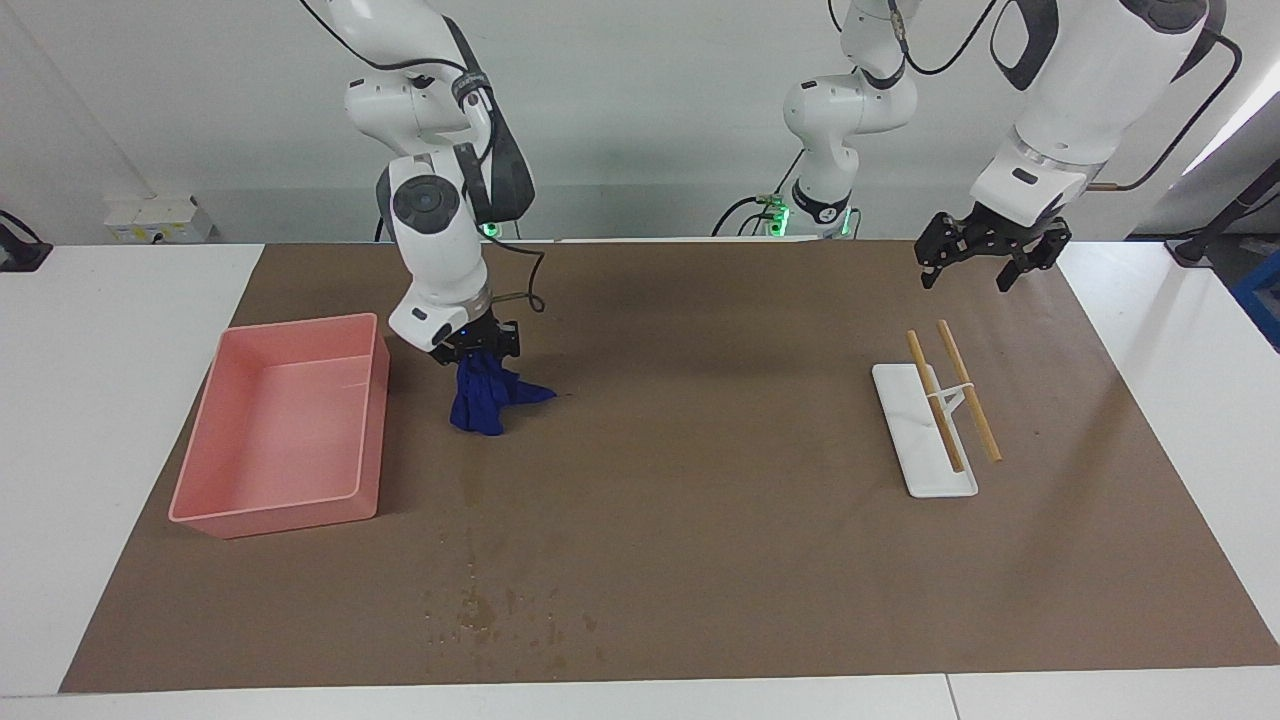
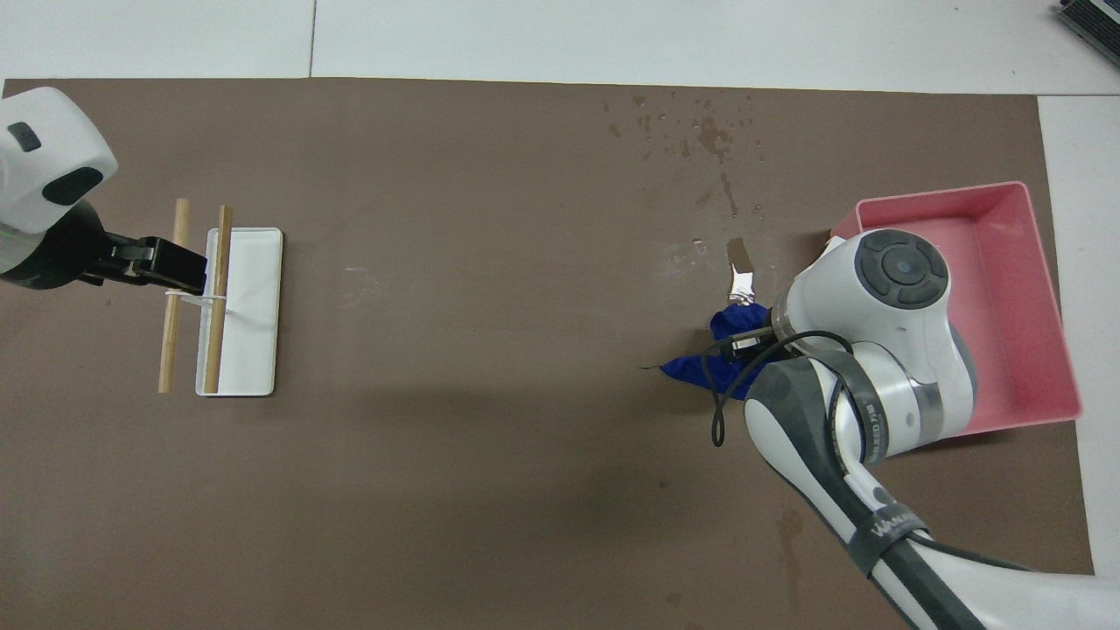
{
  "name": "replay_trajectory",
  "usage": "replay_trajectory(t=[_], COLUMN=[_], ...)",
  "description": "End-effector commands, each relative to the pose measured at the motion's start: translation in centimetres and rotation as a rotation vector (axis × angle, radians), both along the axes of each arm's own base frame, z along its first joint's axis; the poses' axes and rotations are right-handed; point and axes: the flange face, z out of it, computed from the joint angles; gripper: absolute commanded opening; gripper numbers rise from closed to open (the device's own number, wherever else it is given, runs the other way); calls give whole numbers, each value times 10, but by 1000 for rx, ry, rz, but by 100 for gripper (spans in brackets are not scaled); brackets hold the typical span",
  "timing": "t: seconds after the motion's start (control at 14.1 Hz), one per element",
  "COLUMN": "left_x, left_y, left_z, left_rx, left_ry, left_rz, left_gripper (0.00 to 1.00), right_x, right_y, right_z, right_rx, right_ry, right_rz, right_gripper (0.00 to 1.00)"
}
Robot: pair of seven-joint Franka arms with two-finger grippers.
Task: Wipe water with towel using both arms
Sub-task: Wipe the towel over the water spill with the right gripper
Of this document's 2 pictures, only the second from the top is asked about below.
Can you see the wooden rack rod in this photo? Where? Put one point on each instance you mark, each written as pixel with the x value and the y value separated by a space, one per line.
pixel 169 350
pixel 214 350

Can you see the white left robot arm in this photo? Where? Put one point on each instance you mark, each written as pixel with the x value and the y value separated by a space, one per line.
pixel 44 149

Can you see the grey ribbed device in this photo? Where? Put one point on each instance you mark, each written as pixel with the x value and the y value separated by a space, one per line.
pixel 1098 22

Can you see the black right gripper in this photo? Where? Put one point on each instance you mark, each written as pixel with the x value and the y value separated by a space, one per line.
pixel 751 343

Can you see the pink plastic bin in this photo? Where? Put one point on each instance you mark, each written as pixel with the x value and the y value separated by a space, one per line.
pixel 1015 306

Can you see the dark blue towel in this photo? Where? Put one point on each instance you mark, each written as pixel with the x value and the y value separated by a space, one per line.
pixel 709 372

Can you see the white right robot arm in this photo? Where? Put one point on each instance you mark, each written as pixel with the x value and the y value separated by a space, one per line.
pixel 901 350

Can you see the brown paper table mat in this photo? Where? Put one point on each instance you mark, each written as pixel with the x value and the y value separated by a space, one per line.
pixel 481 481

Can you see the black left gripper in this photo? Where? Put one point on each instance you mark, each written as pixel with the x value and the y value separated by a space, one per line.
pixel 61 258

